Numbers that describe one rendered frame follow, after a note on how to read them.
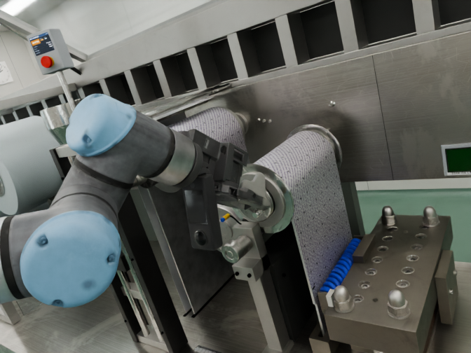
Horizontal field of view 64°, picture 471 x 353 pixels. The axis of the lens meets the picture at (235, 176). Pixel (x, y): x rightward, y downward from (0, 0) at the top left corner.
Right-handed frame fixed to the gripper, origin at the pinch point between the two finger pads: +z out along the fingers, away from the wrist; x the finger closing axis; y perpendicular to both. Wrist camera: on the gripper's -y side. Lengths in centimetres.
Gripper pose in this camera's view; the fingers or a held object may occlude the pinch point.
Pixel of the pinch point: (254, 207)
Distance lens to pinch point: 68.9
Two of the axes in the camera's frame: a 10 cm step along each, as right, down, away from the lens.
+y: 1.5, -9.6, 2.5
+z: 6.0, 2.9, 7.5
